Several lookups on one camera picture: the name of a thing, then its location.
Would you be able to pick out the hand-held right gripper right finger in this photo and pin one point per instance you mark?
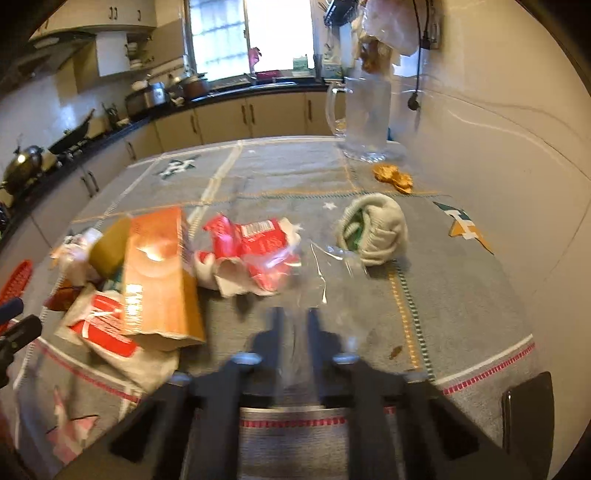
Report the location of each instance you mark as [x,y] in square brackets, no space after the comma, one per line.
[315,333]

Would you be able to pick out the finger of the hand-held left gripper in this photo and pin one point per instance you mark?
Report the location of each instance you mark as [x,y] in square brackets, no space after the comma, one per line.
[23,330]
[13,309]

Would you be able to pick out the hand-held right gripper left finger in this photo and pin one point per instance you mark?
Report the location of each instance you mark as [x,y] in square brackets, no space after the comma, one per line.
[277,333]

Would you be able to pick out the red plastic basket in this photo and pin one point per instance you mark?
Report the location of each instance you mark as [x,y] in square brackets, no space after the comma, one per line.
[16,281]

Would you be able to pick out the clear plastic wrap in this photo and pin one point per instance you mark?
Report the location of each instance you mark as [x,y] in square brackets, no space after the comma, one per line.
[330,272]

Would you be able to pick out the gold square lid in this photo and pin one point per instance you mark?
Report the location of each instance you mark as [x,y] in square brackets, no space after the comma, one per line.
[111,247]

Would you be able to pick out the brown snack wrapper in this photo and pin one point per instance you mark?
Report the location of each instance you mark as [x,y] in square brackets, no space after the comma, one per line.
[62,299]

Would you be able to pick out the white crumpled plastic bag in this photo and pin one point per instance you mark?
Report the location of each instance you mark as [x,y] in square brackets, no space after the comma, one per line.
[76,256]

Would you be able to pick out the red and white packet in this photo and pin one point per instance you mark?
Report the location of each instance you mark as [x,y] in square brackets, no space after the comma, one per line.
[106,330]

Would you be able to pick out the red crumpled plastic wrapper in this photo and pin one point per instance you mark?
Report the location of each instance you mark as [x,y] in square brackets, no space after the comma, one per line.
[258,244]

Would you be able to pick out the green packet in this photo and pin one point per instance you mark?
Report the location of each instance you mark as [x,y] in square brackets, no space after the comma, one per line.
[115,280]

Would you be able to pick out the rolled white sock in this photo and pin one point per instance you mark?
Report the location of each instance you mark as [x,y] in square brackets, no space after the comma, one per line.
[381,230]

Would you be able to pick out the orange carton box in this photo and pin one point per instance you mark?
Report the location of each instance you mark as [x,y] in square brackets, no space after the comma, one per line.
[157,277]

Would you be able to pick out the dark metal kettle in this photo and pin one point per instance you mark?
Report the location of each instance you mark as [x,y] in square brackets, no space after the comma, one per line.
[23,166]

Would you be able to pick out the grey star print tablecloth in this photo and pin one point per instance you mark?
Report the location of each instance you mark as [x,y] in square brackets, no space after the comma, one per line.
[286,184]

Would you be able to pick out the gold foil wrapper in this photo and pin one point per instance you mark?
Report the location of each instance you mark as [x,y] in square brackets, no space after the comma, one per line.
[392,177]

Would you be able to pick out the black wok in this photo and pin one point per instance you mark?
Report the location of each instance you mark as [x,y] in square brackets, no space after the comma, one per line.
[74,134]

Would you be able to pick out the beige lower kitchen cabinets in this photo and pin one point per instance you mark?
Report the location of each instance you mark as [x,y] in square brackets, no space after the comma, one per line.
[272,115]

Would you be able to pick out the beige kitchen cabinets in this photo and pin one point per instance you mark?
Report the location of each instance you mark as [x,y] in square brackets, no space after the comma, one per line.
[101,14]
[272,115]

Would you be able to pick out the clear glass pitcher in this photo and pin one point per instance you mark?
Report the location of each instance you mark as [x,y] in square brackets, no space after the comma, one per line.
[367,115]

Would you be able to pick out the black smartphone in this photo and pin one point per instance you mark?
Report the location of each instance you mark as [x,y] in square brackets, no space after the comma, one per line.
[528,420]

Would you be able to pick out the black kitchen countertop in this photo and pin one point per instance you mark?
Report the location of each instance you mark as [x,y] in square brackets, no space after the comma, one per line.
[231,94]

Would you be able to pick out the silver cooking pot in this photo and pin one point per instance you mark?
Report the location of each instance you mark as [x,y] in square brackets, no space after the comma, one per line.
[147,98]

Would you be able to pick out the brown cooking pot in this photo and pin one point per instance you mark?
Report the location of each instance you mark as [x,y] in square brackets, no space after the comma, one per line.
[196,86]

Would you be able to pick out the green box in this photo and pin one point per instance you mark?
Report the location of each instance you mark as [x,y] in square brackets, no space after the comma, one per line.
[300,63]

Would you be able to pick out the pink cloth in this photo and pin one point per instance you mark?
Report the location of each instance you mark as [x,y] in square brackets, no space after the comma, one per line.
[255,57]

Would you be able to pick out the kitchen window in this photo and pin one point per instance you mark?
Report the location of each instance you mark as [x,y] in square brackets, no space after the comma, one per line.
[217,32]

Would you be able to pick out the beige upper kitchen cabinets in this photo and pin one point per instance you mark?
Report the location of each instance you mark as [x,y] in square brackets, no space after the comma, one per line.
[101,14]

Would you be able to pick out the hanging plastic bags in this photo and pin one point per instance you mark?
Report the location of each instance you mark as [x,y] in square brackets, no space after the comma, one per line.
[385,32]

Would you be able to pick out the black dish rack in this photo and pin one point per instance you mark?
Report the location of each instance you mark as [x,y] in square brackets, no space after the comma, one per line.
[341,11]

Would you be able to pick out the wall shelf with bowls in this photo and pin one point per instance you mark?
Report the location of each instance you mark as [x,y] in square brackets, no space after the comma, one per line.
[134,55]

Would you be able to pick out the wall power socket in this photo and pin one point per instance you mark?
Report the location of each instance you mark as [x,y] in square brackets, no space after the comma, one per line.
[433,37]

